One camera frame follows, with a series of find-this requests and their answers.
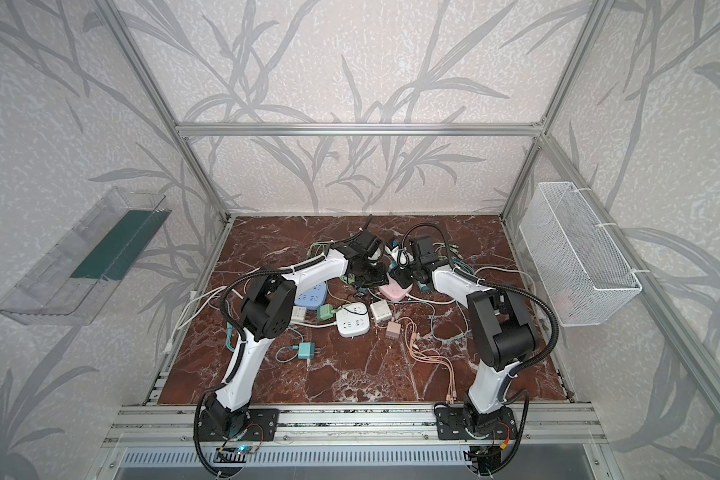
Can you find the white charger adapter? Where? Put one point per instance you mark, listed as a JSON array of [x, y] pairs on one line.
[[380, 311]]

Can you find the pink plug adapter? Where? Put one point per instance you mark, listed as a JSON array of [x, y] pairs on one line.
[[393, 330]]

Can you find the white power strip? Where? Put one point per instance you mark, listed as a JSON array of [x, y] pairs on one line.
[[352, 320]]

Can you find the clear plastic wall bin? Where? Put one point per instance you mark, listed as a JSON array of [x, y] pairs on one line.
[[71, 283]]

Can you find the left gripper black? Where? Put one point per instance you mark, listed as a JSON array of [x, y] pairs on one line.
[[366, 267]]

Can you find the blue power strip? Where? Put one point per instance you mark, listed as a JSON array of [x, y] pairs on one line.
[[313, 298]]

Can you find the pink power strip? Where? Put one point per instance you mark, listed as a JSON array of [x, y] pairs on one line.
[[393, 292]]

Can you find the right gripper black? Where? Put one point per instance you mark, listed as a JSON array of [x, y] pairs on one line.
[[418, 274]]

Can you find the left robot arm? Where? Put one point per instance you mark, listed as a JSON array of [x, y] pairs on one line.
[[258, 307]]

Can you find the white wire mesh basket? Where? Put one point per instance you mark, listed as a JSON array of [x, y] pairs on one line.
[[584, 274]]

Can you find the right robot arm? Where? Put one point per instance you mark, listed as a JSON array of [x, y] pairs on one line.
[[512, 329]]

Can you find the white plug adapter small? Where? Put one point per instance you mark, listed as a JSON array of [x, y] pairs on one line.
[[298, 314]]

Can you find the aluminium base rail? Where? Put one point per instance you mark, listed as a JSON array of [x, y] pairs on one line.
[[302, 425]]

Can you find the teal plug adapter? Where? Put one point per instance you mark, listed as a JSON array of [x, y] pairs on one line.
[[306, 350]]

